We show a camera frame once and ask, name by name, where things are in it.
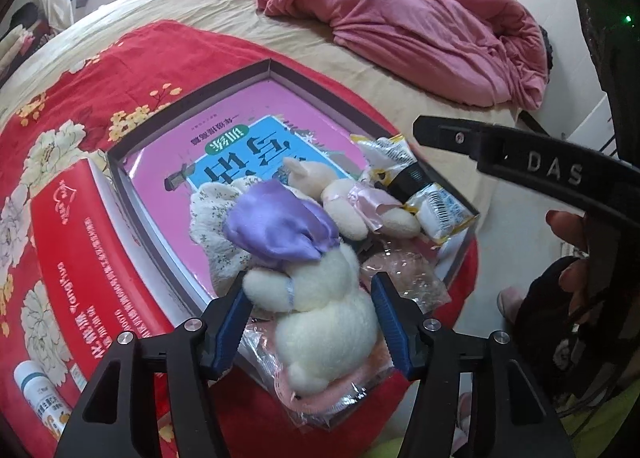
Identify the cream plush rabbit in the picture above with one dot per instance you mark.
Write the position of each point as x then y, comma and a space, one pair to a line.
325, 325

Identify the pink bag with headband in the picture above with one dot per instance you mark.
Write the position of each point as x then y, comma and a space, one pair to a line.
414, 278

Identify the white floral scrunchie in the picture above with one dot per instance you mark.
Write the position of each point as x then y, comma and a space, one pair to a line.
209, 207

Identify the dark tray with pink book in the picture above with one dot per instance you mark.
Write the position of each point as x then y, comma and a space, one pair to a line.
245, 124

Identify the folded clothes pile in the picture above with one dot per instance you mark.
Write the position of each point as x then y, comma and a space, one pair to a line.
29, 30

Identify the operator hand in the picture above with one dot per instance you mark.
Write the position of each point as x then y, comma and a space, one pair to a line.
571, 228

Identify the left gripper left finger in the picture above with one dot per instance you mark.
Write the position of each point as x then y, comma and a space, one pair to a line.
116, 413

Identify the red cardboard box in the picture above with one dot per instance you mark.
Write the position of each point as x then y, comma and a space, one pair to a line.
99, 278

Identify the pink teddy bear with crown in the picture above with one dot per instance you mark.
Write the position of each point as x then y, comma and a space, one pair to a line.
357, 209

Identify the pink crumpled duvet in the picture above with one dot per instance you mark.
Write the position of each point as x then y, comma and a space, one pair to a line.
474, 52

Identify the beige bed sheet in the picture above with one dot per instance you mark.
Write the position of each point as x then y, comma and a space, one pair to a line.
306, 46

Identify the purple satin scrunchie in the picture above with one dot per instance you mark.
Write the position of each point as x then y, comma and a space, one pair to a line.
278, 228

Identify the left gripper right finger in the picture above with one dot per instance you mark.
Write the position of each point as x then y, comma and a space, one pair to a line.
510, 417

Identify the white supplement bottle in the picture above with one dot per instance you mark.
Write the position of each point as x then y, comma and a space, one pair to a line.
42, 396

